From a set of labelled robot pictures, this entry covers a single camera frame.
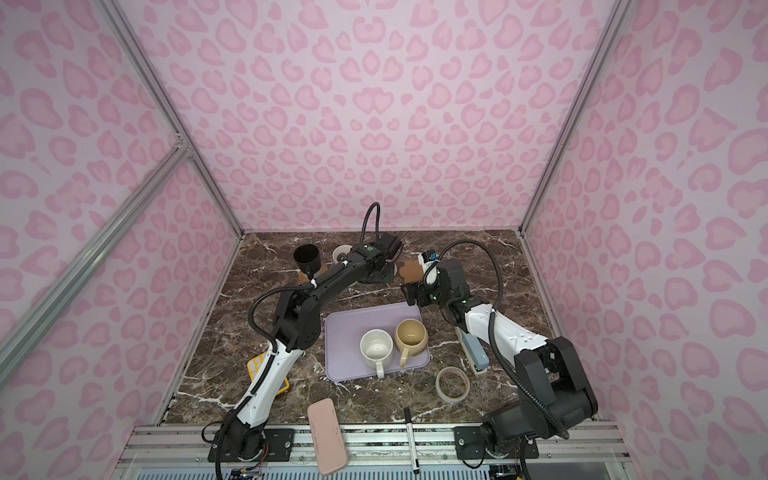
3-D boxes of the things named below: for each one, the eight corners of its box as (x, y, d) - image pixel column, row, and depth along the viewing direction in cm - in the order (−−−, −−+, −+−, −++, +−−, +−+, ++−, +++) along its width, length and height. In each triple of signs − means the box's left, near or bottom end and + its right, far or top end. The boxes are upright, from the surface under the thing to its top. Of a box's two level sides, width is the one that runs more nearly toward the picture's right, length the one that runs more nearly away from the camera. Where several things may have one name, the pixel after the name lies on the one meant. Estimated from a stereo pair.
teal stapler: (475, 376, 86) (479, 368, 81) (457, 335, 94) (460, 326, 89) (486, 372, 86) (491, 364, 82) (467, 332, 94) (471, 323, 89)
